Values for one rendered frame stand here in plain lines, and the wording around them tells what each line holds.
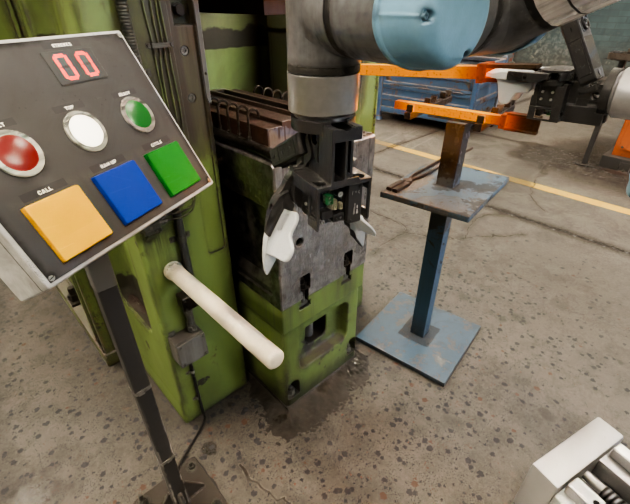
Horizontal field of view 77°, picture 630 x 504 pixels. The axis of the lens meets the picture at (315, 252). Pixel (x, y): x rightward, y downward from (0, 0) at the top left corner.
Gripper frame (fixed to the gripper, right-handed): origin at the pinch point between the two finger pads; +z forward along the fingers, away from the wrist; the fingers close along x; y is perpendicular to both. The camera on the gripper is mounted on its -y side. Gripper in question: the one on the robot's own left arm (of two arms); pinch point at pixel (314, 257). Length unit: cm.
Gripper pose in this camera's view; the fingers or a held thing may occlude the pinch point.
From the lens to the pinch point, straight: 55.9
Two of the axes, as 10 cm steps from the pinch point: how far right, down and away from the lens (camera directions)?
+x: 8.8, -2.6, 4.1
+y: 4.8, 4.7, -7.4
